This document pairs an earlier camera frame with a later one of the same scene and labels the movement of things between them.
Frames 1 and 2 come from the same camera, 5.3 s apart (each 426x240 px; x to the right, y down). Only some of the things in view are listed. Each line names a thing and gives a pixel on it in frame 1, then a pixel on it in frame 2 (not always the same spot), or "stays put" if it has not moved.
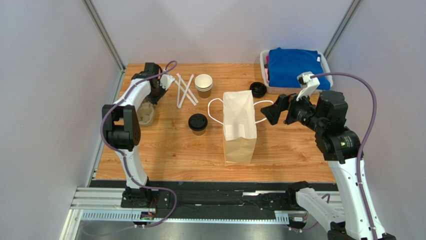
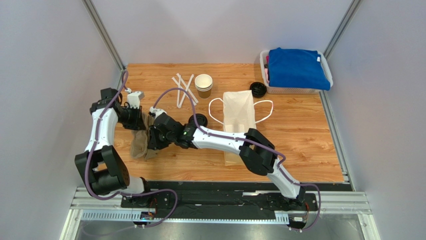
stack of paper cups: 203,83 stays put
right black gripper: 289,111 → 155,137
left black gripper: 155,100 → 138,124
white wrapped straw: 190,93 stays put
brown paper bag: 239,129 stays put
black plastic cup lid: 197,122 stays put
